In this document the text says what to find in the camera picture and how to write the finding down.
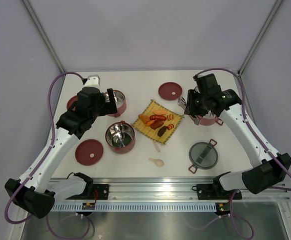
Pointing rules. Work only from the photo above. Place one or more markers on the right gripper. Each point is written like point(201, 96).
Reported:
point(191, 93)

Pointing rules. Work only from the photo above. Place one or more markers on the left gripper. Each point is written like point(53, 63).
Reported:
point(111, 105)

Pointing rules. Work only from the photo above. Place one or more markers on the bacon piece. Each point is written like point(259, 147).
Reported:
point(170, 126)
point(170, 117)

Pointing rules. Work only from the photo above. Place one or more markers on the salmon slice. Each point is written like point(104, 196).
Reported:
point(160, 112)

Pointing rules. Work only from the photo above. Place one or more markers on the red sausage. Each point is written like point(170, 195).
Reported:
point(158, 117)

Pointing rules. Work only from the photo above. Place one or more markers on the brown meat slice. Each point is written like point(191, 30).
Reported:
point(157, 124)

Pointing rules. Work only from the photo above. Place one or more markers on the dark chocolate pastry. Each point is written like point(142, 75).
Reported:
point(161, 132)

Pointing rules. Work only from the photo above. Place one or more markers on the fried chicken piece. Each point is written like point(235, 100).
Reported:
point(144, 118)

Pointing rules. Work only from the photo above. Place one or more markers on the metal tongs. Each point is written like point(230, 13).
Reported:
point(182, 103)

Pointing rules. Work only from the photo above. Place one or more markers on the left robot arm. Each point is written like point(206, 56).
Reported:
point(32, 191)

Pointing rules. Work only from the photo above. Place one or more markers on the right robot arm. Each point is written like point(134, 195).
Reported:
point(268, 165)

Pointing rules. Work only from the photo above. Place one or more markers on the back left red steel bowl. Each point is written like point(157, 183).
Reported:
point(121, 103)

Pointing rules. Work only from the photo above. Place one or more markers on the red steel bowl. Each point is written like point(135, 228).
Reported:
point(207, 120)
point(121, 103)
point(120, 137)

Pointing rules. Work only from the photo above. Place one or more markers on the right red steel bowl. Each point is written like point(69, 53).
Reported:
point(207, 120)

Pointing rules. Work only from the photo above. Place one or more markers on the back red lid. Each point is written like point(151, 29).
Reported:
point(170, 91)

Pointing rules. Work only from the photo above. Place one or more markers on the far left red lid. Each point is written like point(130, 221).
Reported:
point(71, 101)

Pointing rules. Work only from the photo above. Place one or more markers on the front red steel bowl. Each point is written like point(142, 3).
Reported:
point(120, 137)

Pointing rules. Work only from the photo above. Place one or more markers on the front left red lid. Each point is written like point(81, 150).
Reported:
point(89, 152)

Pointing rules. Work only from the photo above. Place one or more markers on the beige spoon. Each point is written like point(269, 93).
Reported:
point(157, 162)

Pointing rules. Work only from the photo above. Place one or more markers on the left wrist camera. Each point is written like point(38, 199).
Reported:
point(92, 81)

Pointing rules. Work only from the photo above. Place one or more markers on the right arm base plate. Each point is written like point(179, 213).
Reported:
point(211, 192)

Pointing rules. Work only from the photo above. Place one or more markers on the aluminium rail frame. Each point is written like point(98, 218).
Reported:
point(266, 216)

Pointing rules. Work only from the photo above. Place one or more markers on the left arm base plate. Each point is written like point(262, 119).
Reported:
point(92, 191)

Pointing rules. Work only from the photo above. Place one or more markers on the white slotted cable duct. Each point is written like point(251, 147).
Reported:
point(135, 207)

